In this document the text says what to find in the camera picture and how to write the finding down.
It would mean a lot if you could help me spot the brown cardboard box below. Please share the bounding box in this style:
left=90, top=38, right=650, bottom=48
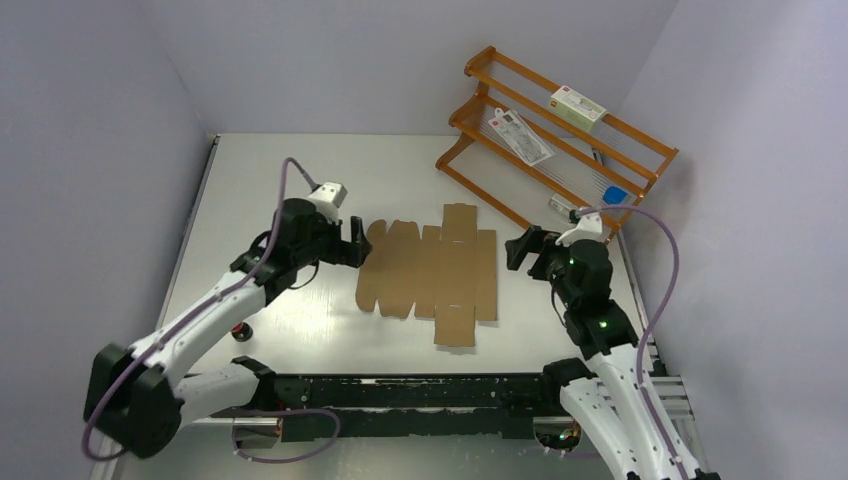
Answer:
left=355, top=203, right=498, bottom=348

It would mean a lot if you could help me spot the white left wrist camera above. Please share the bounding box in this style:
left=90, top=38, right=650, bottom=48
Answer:
left=307, top=182, right=348, bottom=223

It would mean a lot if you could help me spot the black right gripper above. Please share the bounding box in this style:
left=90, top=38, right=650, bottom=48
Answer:
left=505, top=223, right=577, bottom=307

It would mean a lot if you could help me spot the aluminium frame profile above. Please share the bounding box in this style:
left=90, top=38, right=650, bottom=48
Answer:
left=596, top=374, right=696, bottom=422

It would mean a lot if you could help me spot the blue small block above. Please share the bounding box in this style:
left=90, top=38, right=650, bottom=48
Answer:
left=602, top=186, right=629, bottom=205

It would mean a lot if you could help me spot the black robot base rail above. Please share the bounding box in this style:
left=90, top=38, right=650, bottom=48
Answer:
left=259, top=373, right=568, bottom=442

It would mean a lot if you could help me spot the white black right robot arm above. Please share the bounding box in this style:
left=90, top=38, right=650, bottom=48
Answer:
left=505, top=226, right=718, bottom=479

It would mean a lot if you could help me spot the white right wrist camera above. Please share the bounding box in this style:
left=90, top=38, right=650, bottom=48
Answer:
left=555, top=209, right=603, bottom=247

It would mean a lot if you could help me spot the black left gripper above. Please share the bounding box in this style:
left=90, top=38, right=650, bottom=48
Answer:
left=293, top=209, right=372, bottom=267

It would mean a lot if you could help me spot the orange wooden rack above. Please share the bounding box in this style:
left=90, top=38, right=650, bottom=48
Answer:
left=435, top=46, right=679, bottom=228

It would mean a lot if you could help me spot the white green small box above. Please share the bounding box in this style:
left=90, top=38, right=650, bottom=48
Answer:
left=547, top=85, right=608, bottom=133

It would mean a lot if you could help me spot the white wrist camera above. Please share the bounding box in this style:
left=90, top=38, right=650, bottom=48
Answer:
left=555, top=209, right=603, bottom=247
left=307, top=182, right=348, bottom=223

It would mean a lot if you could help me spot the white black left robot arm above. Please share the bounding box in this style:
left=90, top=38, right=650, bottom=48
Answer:
left=81, top=198, right=373, bottom=460

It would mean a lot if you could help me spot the clear plastic blister package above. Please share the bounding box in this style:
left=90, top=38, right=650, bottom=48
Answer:
left=488, top=108, right=555, bottom=166

